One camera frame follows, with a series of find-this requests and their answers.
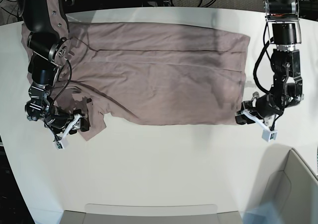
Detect grey cardboard box bottom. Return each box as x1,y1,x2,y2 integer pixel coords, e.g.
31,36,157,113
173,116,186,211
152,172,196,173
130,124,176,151
60,204,242,224

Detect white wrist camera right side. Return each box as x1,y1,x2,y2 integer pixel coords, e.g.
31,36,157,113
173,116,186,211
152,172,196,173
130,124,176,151
52,114,83,149

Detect grey cardboard box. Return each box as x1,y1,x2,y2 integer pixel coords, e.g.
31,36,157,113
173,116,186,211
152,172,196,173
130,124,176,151
60,204,242,224
260,149,318,224

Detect grey cardboard box right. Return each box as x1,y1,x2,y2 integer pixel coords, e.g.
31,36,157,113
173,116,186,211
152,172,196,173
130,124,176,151
260,149,318,224

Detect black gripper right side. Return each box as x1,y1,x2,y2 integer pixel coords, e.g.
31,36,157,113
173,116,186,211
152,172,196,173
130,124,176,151
44,107,90,135

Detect blue translucent bag corner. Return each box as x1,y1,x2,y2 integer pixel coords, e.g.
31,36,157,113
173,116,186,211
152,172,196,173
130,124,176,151
242,202,284,224

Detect pink T-shirt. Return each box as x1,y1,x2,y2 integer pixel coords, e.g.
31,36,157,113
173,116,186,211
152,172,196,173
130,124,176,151
21,0,250,142

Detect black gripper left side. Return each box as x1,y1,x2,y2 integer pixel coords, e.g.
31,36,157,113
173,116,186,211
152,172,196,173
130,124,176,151
235,92,283,125

